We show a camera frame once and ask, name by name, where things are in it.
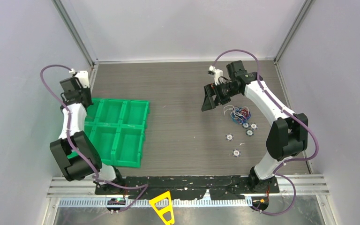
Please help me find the blue poker chip near front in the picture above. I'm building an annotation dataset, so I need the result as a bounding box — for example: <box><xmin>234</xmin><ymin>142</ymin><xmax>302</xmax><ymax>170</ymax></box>
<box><xmin>232</xmin><ymin>149</ymin><xmax>240</xmax><ymax>157</ymax></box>

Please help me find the grey poker chip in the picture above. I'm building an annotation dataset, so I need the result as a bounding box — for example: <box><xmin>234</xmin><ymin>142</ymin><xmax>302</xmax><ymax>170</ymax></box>
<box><xmin>242</xmin><ymin>122</ymin><xmax>249</xmax><ymax>129</ymax></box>

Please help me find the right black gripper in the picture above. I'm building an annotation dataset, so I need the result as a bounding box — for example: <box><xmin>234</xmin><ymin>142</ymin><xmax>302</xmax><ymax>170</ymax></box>
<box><xmin>202</xmin><ymin>81</ymin><xmax>240</xmax><ymax>112</ymax></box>

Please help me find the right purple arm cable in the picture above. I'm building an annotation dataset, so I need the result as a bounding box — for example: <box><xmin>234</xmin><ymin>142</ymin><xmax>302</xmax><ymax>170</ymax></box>
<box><xmin>213</xmin><ymin>49</ymin><xmax>319</xmax><ymax>217</ymax></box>

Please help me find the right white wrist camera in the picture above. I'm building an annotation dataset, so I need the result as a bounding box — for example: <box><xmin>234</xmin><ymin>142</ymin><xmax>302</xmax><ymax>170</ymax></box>
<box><xmin>208</xmin><ymin>66</ymin><xmax>223</xmax><ymax>85</ymax></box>

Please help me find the blue white poker chip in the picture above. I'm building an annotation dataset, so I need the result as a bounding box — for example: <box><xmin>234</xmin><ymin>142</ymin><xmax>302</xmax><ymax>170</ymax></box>
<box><xmin>225</xmin><ymin>134</ymin><xmax>233</xmax><ymax>141</ymax></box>

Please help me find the multicolour cable bundle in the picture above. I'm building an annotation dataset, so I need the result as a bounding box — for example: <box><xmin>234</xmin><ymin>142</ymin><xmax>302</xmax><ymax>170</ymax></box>
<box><xmin>223</xmin><ymin>105</ymin><xmax>252</xmax><ymax>126</ymax></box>

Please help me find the yellow triangular plastic piece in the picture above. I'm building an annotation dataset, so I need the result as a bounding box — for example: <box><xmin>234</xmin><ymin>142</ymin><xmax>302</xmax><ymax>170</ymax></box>
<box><xmin>149</xmin><ymin>191</ymin><xmax>175</xmax><ymax>225</ymax></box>

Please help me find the green six-compartment tray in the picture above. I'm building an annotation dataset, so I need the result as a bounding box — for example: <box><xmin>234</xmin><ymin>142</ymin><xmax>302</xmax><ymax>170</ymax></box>
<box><xmin>84</xmin><ymin>98</ymin><xmax>150</xmax><ymax>168</ymax></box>

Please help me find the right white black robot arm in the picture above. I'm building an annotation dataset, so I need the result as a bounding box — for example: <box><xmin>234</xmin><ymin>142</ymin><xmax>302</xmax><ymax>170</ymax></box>
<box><xmin>201</xmin><ymin>60</ymin><xmax>308</xmax><ymax>192</ymax></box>

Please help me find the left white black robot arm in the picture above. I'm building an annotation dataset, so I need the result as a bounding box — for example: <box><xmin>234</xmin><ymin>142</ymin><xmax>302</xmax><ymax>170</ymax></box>
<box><xmin>50</xmin><ymin>74</ymin><xmax>125</xmax><ymax>194</ymax></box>

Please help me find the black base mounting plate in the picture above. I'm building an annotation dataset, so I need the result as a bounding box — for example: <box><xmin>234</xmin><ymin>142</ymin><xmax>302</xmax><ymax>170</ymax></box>
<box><xmin>95</xmin><ymin>175</ymin><xmax>279</xmax><ymax>200</ymax></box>

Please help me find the white slotted cable duct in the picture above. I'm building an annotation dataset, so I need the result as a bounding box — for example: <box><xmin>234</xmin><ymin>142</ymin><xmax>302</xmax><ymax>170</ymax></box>
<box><xmin>58</xmin><ymin>197</ymin><xmax>252</xmax><ymax>208</ymax></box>

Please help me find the dark green poker chip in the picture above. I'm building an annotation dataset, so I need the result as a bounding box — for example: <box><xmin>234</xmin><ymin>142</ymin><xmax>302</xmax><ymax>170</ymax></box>
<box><xmin>245</xmin><ymin>129</ymin><xmax>254</xmax><ymax>136</ymax></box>

